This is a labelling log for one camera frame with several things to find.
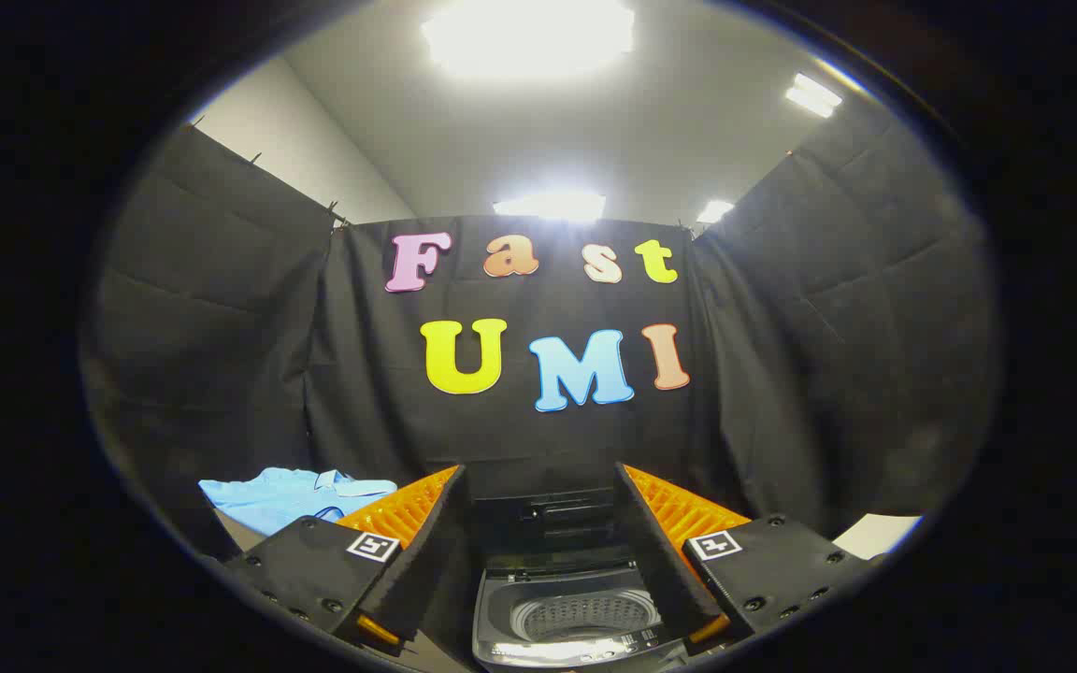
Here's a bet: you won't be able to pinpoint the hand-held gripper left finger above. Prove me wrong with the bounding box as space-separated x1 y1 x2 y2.
223 465 467 655

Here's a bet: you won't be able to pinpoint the grey top-load washing machine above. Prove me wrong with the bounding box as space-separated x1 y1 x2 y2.
471 486 689 673

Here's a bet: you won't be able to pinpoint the light blue polo shirt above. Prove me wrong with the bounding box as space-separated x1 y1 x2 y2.
199 467 399 537

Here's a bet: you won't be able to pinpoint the black backdrop cloth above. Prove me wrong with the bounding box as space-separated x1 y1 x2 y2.
80 93 1002 562

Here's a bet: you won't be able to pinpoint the white flat board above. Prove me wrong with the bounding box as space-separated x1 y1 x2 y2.
833 512 923 560

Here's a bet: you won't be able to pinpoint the large round ceiling light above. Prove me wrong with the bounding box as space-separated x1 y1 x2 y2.
422 0 635 80

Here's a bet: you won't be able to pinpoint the rectangular ceiling light panel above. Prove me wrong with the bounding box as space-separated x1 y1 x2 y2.
786 73 843 119

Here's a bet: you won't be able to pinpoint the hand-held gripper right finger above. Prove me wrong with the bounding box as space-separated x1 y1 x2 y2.
613 463 876 653

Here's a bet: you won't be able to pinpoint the dark washing machine lid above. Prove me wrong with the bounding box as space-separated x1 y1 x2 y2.
475 486 631 573

